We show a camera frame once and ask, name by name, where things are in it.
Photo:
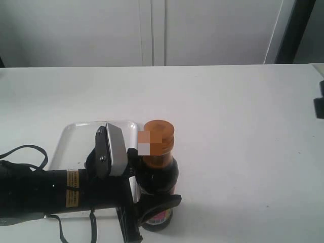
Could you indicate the dark soy sauce bottle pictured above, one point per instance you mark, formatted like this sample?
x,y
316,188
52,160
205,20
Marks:
x,y
157,171

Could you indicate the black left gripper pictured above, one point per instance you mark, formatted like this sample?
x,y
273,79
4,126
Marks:
x,y
104,191

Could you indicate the white rectangular tray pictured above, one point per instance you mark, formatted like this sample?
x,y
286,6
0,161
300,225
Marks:
x,y
78,140

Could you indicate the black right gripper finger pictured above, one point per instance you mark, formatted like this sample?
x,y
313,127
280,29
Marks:
x,y
319,102

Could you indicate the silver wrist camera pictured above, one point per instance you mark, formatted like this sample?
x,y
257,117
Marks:
x,y
110,151

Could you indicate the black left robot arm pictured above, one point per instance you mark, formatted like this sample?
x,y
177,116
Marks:
x,y
30,192

